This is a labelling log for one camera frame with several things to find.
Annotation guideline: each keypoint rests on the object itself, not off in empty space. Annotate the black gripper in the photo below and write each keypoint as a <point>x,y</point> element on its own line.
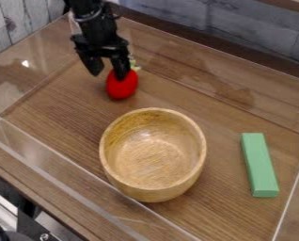
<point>97,40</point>

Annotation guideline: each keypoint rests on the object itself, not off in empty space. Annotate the green rectangular block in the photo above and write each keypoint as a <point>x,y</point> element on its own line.
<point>263,182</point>

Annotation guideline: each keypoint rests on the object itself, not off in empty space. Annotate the clear acrylic tray enclosure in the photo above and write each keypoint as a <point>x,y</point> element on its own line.
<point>55,111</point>

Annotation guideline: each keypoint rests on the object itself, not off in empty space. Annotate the black clamp mount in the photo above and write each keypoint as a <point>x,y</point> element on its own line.
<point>29,227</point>

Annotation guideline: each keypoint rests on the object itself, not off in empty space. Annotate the wooden bowl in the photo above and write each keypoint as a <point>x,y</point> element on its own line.
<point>153,151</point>

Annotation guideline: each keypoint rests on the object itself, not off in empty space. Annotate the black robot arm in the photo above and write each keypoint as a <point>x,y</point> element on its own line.
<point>90,7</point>

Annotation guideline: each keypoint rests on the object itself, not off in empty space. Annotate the red strawberry toy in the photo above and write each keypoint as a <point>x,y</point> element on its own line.
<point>122,89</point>

